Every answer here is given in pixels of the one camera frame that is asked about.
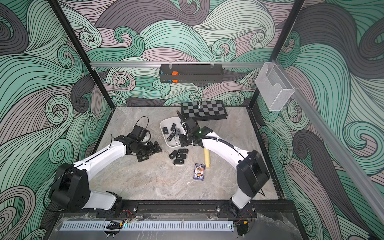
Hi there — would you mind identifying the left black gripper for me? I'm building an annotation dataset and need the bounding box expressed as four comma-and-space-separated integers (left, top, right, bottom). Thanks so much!
135, 141, 163, 162

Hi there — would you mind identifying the white storage box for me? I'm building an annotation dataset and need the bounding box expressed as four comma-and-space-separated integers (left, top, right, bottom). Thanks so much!
160, 117, 185, 148

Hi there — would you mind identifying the black chrome slim car key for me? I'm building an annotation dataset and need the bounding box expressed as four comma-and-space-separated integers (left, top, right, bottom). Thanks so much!
167, 132, 175, 142

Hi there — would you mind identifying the black car key lowest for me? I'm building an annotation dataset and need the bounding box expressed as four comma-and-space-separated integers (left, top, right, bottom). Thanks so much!
163, 127, 169, 135

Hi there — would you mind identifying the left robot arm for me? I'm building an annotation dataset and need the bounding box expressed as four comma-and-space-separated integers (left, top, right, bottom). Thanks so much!
48, 135, 162, 212

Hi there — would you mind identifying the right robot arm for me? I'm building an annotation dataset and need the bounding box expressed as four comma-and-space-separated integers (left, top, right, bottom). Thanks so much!
179, 115, 270, 214

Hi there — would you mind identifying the blue playing cards box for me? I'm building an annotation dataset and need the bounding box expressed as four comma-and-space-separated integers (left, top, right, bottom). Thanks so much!
193, 164, 206, 181

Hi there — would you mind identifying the black grey chessboard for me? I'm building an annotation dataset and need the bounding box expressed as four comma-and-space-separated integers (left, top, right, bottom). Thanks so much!
181, 101, 228, 122

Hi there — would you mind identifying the cream foam roller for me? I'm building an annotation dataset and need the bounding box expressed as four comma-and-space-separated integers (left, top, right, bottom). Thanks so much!
204, 148, 211, 168

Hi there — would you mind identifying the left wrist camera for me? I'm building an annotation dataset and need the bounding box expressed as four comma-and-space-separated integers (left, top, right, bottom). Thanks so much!
130, 125, 147, 141

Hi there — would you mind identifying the black wall tray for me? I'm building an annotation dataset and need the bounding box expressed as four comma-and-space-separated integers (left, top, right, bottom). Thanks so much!
159, 65, 224, 84

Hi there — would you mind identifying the clear acrylic wall holder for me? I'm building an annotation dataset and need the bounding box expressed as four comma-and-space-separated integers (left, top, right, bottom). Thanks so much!
255, 62, 295, 112

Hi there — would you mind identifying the aluminium wall rail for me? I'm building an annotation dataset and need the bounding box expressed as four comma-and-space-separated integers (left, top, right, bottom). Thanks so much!
90, 61, 264, 69

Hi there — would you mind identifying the white perforated cable duct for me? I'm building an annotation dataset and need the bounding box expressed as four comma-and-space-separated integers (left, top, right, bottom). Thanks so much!
59, 220, 235, 232

